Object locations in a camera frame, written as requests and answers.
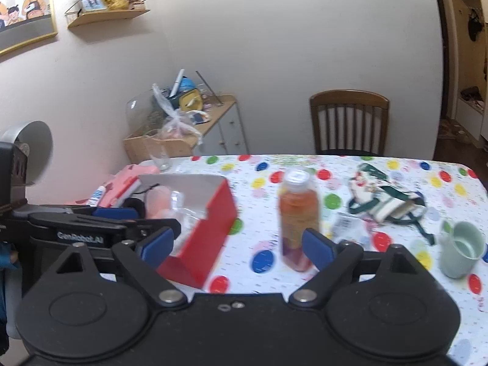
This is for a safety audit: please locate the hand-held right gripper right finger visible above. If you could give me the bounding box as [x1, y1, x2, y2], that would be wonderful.
[288, 228, 433, 310]

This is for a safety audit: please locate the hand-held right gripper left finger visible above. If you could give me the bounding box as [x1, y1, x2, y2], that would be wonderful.
[56, 227, 188, 311]

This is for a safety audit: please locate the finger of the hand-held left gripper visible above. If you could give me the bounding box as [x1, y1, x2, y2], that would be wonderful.
[57, 205, 140, 220]
[76, 217, 183, 238]

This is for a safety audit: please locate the pink mesh bath pouf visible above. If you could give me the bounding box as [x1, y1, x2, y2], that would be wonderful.
[147, 185, 184, 220]

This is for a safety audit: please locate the orange drink bottle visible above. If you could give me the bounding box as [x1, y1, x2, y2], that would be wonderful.
[278, 168, 321, 272]

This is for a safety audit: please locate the red cardboard box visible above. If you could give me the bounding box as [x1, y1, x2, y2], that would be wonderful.
[136, 173, 239, 289]

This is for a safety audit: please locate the pink plastic case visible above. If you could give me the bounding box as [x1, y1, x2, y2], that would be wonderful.
[65, 164, 161, 209]

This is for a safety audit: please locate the small white packet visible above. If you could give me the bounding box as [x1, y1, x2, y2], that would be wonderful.
[331, 213, 360, 238]

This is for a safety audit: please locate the balloon print tablecloth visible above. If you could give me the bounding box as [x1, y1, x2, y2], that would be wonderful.
[152, 154, 488, 366]

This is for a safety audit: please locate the clear drinking glass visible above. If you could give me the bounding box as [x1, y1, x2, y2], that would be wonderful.
[150, 130, 173, 172]

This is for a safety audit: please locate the green and white cloth bag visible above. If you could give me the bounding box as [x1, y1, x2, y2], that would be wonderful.
[348, 163, 436, 246]

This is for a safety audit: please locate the knotted clear plastic bag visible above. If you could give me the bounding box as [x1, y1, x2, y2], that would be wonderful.
[152, 83, 205, 148]

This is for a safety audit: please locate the wooden side cabinet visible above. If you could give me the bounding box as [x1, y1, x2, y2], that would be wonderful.
[124, 95, 251, 163]

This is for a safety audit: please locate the blue and yellow toy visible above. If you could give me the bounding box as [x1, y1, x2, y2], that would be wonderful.
[168, 76, 205, 112]

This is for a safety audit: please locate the green ceramic cup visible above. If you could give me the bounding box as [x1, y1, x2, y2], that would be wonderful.
[440, 220, 487, 280]

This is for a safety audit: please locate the brown wooden chair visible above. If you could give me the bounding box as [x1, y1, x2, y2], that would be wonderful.
[310, 90, 390, 156]

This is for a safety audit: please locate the patterned doormat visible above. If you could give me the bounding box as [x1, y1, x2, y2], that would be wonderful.
[438, 119, 474, 143]

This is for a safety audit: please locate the white shoe bench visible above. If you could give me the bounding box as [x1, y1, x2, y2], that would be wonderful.
[456, 84, 488, 142]

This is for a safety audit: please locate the hanging black bag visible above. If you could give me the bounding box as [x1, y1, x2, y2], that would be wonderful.
[467, 8, 486, 43]

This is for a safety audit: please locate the wooden wall shelf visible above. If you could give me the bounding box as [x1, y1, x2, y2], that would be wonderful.
[65, 0, 151, 28]

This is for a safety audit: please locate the wall poster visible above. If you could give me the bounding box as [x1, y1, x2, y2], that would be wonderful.
[0, 0, 59, 56]

